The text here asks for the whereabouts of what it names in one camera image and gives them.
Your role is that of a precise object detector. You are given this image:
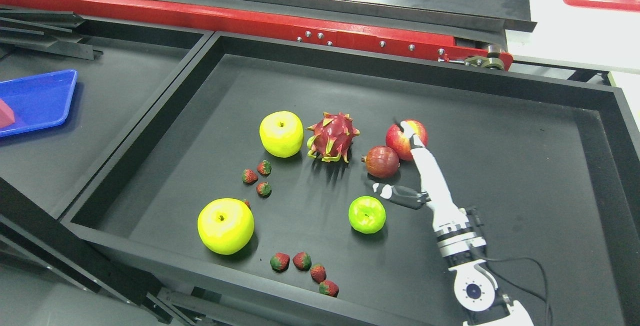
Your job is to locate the pink dragon fruit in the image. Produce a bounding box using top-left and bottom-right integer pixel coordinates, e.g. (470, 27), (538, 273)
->
(306, 112), (361, 163)

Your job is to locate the red apple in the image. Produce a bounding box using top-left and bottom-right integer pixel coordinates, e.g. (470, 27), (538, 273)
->
(385, 119), (429, 161)

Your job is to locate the yellow apple upper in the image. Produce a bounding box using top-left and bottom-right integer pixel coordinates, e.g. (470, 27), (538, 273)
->
(259, 111), (304, 158)

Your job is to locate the red conveyor frame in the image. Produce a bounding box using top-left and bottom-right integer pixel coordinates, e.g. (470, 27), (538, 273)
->
(1, 0), (489, 63)

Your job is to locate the yellow apple lower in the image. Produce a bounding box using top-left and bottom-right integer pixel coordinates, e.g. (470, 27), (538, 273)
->
(197, 198), (255, 255)

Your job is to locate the strawberry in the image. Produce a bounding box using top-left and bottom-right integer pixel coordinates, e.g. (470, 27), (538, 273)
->
(270, 252), (290, 272)
(256, 160), (272, 176)
(310, 263), (327, 283)
(318, 279), (339, 298)
(242, 169), (259, 185)
(292, 251), (312, 271)
(255, 181), (272, 198)

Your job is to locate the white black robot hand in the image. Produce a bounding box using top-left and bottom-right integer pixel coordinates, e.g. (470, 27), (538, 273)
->
(366, 121), (473, 237)

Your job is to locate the black metal shelf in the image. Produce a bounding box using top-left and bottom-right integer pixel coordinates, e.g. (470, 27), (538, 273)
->
(1, 17), (639, 325)

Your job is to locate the red pomegranate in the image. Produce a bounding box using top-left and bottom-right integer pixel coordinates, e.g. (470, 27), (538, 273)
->
(360, 145), (400, 178)

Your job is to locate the blue plastic tray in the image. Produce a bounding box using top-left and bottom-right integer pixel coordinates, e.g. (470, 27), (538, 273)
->
(0, 70), (78, 137)

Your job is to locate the green apple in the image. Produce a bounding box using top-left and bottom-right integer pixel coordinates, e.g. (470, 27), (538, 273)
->
(348, 196), (387, 234)

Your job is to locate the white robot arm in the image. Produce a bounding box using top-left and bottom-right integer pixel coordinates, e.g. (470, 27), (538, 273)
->
(433, 207), (534, 325)

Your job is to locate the yellow apple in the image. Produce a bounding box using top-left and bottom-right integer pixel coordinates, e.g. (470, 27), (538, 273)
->
(197, 198), (255, 255)
(259, 111), (304, 158)

